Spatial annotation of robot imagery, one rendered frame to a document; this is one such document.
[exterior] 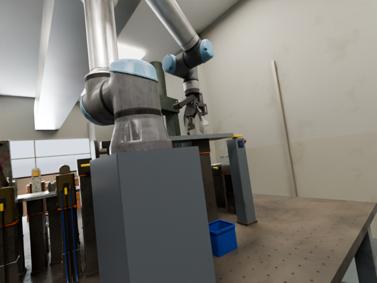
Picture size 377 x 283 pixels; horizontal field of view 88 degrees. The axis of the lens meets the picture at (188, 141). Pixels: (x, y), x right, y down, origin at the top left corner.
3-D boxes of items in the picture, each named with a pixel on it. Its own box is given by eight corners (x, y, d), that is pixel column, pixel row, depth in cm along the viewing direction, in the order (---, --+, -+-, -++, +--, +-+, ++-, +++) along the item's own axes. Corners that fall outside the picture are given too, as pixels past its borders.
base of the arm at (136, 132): (184, 147, 47) (179, 108, 48) (124, 152, 38) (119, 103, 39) (153, 153, 59) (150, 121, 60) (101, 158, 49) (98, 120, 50)
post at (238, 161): (246, 218, 107) (234, 139, 110) (257, 222, 100) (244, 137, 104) (236, 223, 102) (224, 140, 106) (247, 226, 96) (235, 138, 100)
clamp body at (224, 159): (235, 210, 127) (227, 154, 130) (249, 213, 117) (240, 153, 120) (226, 213, 123) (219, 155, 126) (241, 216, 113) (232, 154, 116)
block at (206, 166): (211, 233, 93) (198, 141, 97) (222, 237, 87) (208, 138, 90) (193, 240, 88) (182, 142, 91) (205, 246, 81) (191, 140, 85)
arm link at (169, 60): (178, 46, 77) (194, 55, 86) (159, 58, 84) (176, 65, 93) (180, 65, 76) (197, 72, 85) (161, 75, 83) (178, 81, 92)
